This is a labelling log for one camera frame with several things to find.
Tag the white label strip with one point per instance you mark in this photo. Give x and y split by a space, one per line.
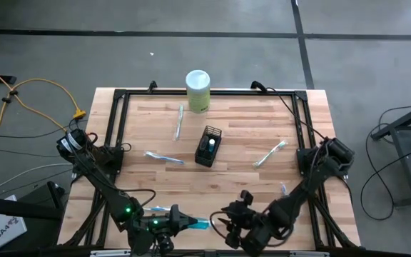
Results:
109 253
309 254

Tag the black equipment case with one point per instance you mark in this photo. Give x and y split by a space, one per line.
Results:
41 200

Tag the black aluminium table frame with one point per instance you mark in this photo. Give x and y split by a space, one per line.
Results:
227 93

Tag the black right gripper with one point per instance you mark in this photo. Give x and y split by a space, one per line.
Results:
252 225

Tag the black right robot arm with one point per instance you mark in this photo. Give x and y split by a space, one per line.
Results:
298 194

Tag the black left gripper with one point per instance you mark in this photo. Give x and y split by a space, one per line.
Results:
162 225

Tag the green wipes canister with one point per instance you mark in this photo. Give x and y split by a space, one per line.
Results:
197 80

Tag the blue mouthwash bottle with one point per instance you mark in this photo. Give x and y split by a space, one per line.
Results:
211 142
202 224

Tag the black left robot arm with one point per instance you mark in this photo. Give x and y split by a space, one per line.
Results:
102 185

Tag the grey metal stand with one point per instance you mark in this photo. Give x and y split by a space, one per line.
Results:
410 142

